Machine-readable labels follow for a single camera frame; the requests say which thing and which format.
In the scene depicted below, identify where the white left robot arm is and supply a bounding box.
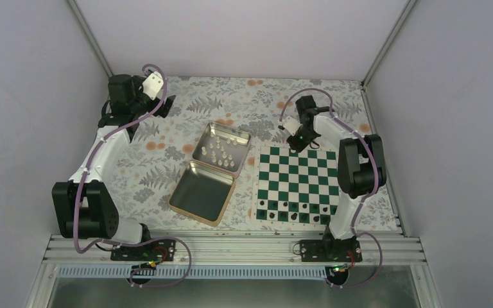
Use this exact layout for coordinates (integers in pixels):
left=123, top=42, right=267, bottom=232
left=51, top=71, right=175, bottom=260

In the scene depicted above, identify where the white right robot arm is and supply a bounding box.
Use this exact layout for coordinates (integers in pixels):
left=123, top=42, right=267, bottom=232
left=281, top=96, right=386, bottom=261

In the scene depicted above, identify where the green white chess board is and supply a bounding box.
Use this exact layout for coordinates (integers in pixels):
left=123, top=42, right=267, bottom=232
left=251, top=145, right=340, bottom=230

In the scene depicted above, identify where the floral patterned table mat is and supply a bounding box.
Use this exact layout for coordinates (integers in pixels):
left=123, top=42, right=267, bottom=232
left=101, top=76, right=401, bottom=234

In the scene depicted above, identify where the open metal tin box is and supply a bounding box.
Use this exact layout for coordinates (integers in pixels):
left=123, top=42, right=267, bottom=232
left=168, top=122, right=252, bottom=227

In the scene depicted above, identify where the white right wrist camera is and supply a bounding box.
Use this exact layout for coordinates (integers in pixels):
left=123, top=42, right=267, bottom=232
left=281, top=116, right=301, bottom=135

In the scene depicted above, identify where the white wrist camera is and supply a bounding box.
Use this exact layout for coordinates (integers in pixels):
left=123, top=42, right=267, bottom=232
left=281, top=116, right=301, bottom=135
left=142, top=71, right=164, bottom=100

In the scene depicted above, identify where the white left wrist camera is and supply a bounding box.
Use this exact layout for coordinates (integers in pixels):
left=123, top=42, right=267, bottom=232
left=142, top=71, right=164, bottom=100

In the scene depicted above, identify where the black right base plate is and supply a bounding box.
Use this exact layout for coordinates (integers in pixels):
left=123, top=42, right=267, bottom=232
left=299, top=237, right=363, bottom=262

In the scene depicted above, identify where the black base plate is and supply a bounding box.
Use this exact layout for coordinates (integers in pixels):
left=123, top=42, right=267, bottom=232
left=299, top=237, right=363, bottom=262
left=110, top=239, right=176, bottom=262

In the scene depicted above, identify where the aluminium mounting rail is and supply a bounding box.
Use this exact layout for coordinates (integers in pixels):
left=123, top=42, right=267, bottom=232
left=43, top=230, right=426, bottom=266

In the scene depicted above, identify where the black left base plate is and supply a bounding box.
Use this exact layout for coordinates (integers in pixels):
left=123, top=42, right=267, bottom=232
left=110, top=239, right=176, bottom=262

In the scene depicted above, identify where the white slotted cable duct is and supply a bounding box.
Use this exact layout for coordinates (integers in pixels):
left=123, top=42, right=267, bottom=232
left=57, top=264, right=327, bottom=280

